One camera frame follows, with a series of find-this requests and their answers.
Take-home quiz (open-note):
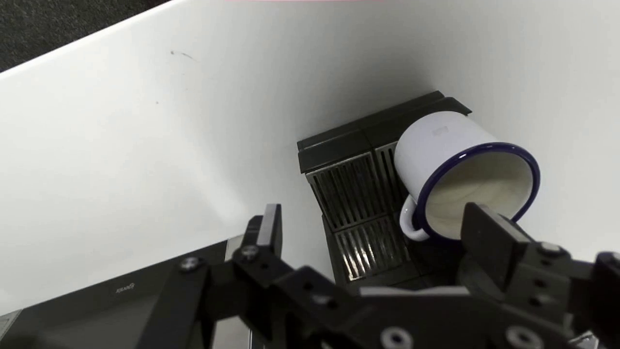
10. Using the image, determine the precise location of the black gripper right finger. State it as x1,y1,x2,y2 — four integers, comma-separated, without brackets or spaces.
461,199,620,349

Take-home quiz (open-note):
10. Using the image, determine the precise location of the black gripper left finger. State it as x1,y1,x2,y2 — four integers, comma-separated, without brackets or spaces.
134,203,365,349

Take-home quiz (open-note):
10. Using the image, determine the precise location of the white enamel cup blue rim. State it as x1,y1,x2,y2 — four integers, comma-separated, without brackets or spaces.
394,108,543,244

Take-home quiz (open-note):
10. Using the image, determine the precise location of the black coffee maker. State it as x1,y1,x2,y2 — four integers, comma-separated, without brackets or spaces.
0,89,477,349

